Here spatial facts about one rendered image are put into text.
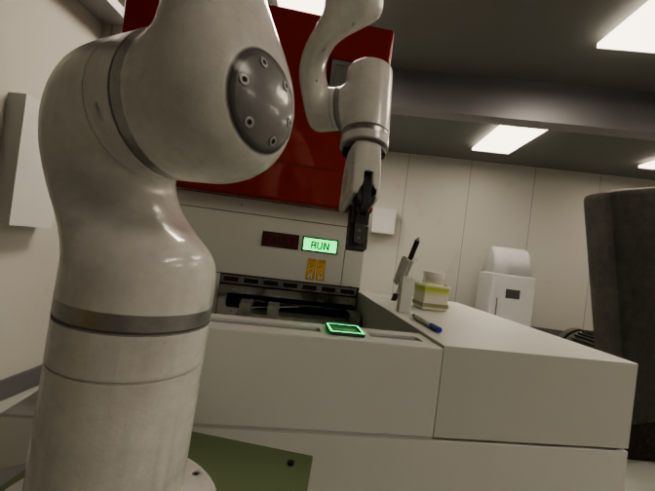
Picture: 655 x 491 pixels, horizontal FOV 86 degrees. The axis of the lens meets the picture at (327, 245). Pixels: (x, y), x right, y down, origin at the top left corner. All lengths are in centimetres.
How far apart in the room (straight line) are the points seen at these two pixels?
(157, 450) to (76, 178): 22
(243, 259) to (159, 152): 89
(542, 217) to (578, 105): 343
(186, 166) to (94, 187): 10
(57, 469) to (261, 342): 28
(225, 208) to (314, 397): 75
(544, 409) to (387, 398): 27
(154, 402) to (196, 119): 21
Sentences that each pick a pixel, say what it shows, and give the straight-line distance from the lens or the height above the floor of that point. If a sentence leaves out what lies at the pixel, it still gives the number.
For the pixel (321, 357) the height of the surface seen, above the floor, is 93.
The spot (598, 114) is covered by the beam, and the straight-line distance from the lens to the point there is 485.
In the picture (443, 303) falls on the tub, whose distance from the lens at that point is 98.
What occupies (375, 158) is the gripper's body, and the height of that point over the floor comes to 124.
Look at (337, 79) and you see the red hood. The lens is 122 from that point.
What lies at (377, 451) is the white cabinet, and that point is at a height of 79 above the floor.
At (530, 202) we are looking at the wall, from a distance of 775.
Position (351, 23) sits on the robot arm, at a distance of 62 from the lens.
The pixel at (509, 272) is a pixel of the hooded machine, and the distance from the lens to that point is 648.
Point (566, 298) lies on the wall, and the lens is 806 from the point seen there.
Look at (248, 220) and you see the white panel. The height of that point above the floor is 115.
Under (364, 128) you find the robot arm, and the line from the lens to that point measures 60.
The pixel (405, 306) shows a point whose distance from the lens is 85.
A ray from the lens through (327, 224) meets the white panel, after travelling 116.
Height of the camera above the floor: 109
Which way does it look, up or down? 1 degrees up
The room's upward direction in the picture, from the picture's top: 7 degrees clockwise
